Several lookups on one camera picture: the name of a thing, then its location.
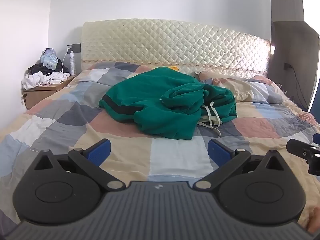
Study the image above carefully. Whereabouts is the white clothes pile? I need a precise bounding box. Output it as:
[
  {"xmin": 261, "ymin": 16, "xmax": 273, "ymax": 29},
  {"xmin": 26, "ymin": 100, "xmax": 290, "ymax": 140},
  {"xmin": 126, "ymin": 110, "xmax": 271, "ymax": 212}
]
[{"xmin": 22, "ymin": 72, "xmax": 71, "ymax": 90}]

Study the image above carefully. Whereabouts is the patchwork quilt bedspread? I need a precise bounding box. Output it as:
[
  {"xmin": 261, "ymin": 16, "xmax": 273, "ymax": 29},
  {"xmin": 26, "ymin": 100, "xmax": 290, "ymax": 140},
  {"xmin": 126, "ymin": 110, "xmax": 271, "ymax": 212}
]
[{"xmin": 1, "ymin": 62, "xmax": 319, "ymax": 235}]

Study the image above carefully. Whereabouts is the right hand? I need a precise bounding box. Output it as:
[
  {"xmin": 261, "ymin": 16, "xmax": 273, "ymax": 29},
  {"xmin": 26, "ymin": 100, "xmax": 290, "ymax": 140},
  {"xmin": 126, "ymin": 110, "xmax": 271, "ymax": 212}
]
[{"xmin": 307, "ymin": 206, "xmax": 320, "ymax": 234}]

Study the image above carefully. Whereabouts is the yellow object by headboard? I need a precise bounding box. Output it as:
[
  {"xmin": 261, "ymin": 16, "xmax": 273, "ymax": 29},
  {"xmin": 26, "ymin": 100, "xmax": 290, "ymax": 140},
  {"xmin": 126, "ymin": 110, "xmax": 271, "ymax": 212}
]
[{"xmin": 169, "ymin": 66, "xmax": 179, "ymax": 71}]

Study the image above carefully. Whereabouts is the wooden nightstand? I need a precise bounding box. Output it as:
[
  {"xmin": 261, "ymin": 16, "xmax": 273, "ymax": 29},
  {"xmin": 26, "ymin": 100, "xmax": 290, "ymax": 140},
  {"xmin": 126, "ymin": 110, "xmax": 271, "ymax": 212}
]
[{"xmin": 22, "ymin": 76, "xmax": 75, "ymax": 110}]

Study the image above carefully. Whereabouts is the green hoodie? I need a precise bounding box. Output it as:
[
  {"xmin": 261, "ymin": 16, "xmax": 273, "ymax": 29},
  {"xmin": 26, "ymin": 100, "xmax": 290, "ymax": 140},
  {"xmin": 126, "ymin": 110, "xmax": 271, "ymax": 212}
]
[{"xmin": 99, "ymin": 67, "xmax": 237, "ymax": 140}]

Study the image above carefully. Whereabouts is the black power cable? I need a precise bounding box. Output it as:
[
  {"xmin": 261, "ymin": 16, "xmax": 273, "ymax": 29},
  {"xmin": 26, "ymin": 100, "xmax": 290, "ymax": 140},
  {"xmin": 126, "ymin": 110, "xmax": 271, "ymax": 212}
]
[{"xmin": 287, "ymin": 64, "xmax": 309, "ymax": 111}]

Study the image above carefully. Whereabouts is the cream quilted headboard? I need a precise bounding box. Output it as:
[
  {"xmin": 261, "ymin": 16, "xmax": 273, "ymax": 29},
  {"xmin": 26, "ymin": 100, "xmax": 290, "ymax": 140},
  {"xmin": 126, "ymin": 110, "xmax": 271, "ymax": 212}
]
[{"xmin": 81, "ymin": 18, "xmax": 271, "ymax": 78}]

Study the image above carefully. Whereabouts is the wall socket panel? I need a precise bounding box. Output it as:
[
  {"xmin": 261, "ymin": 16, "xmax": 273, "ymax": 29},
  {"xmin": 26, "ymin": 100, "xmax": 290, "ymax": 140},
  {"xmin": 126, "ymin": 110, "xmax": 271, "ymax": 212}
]
[{"xmin": 67, "ymin": 43, "xmax": 81, "ymax": 54}]

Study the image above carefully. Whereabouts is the black garment on nightstand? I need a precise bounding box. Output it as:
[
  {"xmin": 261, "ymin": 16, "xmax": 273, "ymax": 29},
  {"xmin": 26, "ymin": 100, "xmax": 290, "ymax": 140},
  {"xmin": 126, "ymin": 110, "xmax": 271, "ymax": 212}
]
[{"xmin": 27, "ymin": 59, "xmax": 70, "ymax": 75}]

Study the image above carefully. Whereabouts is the light blue bag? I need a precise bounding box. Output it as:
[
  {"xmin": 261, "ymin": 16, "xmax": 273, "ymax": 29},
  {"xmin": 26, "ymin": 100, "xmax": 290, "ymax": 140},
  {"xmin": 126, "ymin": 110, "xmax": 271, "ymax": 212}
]
[{"xmin": 40, "ymin": 48, "xmax": 59, "ymax": 70}]

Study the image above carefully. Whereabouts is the black wall plug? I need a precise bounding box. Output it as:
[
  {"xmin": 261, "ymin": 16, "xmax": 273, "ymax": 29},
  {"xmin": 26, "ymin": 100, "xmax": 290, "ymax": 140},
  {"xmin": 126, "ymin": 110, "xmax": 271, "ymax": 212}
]
[{"xmin": 284, "ymin": 63, "xmax": 293, "ymax": 70}]

